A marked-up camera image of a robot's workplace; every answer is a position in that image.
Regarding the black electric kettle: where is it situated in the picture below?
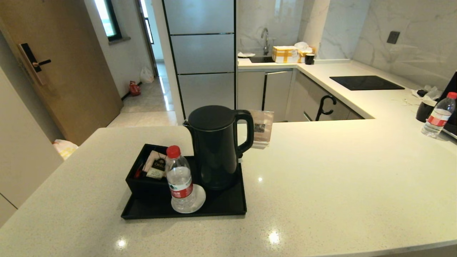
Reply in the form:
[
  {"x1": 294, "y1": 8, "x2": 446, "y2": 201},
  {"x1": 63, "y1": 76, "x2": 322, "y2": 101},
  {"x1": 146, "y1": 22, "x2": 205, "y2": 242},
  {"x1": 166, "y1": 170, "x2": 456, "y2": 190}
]
[{"x1": 183, "y1": 105, "x2": 255, "y2": 191}]

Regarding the pink black tea packet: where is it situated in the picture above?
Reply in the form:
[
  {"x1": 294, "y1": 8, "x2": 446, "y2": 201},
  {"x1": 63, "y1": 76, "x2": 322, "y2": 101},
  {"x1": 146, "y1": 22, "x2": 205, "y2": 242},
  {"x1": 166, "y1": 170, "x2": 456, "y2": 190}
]
[{"x1": 142, "y1": 150, "x2": 167, "y2": 180}]

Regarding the clear water bottle red cap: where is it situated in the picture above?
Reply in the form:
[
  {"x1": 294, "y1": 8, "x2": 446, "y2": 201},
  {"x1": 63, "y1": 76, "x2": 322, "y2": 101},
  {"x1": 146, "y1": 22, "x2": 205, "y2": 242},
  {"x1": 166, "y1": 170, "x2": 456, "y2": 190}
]
[
  {"x1": 421, "y1": 92, "x2": 457, "y2": 138},
  {"x1": 165, "y1": 145, "x2": 197, "y2": 212}
]

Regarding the acrylic QR code sign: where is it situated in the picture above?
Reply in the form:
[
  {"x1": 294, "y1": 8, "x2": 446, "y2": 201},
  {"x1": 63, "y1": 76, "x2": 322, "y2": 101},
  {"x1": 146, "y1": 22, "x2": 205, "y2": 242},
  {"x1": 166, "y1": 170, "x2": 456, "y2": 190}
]
[{"x1": 248, "y1": 109, "x2": 275, "y2": 150}]

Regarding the grey kitchen base cabinet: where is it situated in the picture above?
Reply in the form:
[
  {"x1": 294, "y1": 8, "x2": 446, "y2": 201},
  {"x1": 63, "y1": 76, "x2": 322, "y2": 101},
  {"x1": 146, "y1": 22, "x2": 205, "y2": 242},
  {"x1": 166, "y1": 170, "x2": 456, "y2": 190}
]
[{"x1": 237, "y1": 69, "x2": 365, "y2": 122}]

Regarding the white round saucer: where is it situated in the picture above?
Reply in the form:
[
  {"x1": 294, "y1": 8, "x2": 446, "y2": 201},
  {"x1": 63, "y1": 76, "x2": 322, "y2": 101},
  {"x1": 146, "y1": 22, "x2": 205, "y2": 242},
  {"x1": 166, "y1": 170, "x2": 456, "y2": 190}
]
[{"x1": 171, "y1": 184, "x2": 206, "y2": 214}]

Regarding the black rectangular serving tray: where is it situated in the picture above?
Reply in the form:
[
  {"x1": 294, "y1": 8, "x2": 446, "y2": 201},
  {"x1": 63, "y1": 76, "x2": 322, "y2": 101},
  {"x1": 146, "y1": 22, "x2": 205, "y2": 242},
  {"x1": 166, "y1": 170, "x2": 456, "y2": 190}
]
[{"x1": 121, "y1": 154, "x2": 247, "y2": 220}]

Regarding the grey refrigerator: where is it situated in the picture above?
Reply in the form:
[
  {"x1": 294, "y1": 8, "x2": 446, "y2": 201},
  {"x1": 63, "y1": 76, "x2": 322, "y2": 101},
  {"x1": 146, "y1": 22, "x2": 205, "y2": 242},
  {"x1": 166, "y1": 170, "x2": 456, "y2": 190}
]
[{"x1": 162, "y1": 0, "x2": 237, "y2": 120}]

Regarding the cardboard box yellow tape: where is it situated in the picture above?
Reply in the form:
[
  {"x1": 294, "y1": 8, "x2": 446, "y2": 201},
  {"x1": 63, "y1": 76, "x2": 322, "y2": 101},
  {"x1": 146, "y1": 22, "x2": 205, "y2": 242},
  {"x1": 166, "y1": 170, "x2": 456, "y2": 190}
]
[{"x1": 272, "y1": 45, "x2": 300, "y2": 64}]

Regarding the chrome faucet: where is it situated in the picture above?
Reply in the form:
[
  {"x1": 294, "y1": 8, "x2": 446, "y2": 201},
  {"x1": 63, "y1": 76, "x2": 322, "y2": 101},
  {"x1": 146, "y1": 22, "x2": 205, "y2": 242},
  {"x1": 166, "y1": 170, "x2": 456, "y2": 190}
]
[{"x1": 261, "y1": 27, "x2": 270, "y2": 55}]

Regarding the black compartment organizer box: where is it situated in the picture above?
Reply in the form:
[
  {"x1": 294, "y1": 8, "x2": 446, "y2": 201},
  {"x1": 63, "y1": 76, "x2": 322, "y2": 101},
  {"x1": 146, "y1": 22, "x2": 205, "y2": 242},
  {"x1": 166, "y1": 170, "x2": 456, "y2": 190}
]
[{"x1": 125, "y1": 143, "x2": 172, "y2": 200}]

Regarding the small box yellow tape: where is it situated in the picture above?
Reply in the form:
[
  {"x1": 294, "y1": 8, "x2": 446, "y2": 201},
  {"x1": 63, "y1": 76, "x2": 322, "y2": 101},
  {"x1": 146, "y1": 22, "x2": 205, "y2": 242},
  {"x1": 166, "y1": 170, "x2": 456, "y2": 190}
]
[{"x1": 298, "y1": 47, "x2": 317, "y2": 63}]

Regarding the black induction cooktop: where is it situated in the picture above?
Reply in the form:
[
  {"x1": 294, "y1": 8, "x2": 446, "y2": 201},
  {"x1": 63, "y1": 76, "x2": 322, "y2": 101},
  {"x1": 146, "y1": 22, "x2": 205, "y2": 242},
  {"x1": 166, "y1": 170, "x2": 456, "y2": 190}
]
[{"x1": 329, "y1": 75, "x2": 405, "y2": 91}]

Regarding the black framed window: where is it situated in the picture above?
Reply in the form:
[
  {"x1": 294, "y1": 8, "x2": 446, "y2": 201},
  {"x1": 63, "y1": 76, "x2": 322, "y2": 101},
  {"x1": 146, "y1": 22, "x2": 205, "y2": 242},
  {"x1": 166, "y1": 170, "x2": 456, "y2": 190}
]
[{"x1": 94, "y1": 0, "x2": 122, "y2": 41}]

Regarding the yellow white plastic bag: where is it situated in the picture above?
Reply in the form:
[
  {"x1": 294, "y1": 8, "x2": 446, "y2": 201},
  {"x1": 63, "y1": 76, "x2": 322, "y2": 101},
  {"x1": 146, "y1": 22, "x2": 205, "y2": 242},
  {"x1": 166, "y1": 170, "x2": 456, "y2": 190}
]
[{"x1": 53, "y1": 139, "x2": 79, "y2": 160}]

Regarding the brown wooden door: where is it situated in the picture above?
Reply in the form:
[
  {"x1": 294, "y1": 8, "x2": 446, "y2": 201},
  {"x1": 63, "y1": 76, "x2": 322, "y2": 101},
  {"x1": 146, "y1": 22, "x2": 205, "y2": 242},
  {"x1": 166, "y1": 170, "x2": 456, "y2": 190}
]
[{"x1": 0, "y1": 0, "x2": 124, "y2": 146}]

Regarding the black mug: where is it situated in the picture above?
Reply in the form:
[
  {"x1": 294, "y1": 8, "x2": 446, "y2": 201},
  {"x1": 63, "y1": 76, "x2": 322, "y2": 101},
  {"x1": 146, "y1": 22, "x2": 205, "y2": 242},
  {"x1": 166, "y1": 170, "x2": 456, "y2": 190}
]
[{"x1": 416, "y1": 99, "x2": 438, "y2": 123}]

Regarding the crumpled clear wrapper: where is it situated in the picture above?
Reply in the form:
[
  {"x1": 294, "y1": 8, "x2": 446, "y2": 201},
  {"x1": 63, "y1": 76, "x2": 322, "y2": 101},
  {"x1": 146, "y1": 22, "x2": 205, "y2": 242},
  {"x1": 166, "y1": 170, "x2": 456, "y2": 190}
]
[{"x1": 411, "y1": 85, "x2": 443, "y2": 101}]

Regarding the black curved hook handle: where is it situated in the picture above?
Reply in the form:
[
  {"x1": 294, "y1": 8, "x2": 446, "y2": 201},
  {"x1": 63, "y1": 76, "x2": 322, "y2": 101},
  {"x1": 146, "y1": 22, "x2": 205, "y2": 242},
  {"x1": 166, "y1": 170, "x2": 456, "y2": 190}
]
[{"x1": 316, "y1": 95, "x2": 337, "y2": 121}]

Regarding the black door lock handle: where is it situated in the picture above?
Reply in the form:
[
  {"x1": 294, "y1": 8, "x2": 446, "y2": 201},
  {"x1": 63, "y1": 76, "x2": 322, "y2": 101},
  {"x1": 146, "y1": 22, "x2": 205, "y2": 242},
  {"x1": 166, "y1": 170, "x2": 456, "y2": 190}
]
[{"x1": 18, "y1": 43, "x2": 51, "y2": 85}]

